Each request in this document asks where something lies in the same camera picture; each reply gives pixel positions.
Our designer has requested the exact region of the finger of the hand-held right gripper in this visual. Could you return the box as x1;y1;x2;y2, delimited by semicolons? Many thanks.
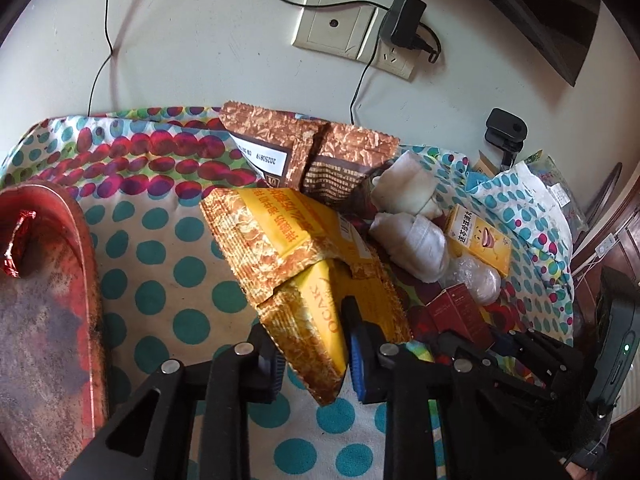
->
505;330;596;401
436;332;511;368

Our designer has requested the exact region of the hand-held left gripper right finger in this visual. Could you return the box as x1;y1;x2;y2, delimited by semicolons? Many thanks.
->
340;297;571;480

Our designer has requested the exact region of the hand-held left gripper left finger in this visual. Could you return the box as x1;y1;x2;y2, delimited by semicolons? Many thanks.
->
60;325;287;480

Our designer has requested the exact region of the small red box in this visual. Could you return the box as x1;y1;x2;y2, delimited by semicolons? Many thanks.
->
426;282;497;352

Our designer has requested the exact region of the yellow snack packet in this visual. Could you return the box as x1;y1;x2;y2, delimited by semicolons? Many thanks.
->
255;255;413;408
200;187;396;311

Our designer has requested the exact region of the clear plastic wrap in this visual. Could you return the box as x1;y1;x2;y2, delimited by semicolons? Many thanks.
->
442;255;502;306

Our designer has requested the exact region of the white sock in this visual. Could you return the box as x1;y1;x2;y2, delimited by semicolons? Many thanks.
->
372;152;447;217
369;211;451;282

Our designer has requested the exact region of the red plastic basin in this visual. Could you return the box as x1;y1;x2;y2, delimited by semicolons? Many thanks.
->
0;182;110;461

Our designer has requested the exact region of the brown snack packet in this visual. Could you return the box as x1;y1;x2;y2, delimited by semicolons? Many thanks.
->
219;101;402;207

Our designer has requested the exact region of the person's right hand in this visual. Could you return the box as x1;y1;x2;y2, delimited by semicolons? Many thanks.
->
560;400;613;478

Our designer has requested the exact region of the yellow box with cup picture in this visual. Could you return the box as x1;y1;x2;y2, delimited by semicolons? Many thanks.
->
444;204;513;278

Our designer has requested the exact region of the clear plastic bag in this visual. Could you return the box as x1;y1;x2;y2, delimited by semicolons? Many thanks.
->
525;152;587;233

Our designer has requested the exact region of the polka dot cloth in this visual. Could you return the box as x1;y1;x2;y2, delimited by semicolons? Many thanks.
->
0;105;576;480

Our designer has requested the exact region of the red candy wrapper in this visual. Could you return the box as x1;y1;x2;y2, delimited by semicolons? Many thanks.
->
2;210;38;279

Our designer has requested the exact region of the white power outlet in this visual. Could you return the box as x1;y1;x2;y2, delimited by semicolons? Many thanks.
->
369;7;419;81

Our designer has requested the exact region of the black power adapter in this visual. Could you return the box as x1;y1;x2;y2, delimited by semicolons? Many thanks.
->
381;0;429;52

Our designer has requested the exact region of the white cable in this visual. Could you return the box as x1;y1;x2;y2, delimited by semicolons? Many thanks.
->
574;232;617;277

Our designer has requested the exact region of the black camera on stand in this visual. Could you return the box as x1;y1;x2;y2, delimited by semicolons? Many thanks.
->
482;107;529;171

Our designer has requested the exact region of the black adapter cable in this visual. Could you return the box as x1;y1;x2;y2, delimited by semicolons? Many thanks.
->
349;7;443;127

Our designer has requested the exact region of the white wall socket plate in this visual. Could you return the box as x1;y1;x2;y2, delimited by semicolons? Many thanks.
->
291;0;382;62

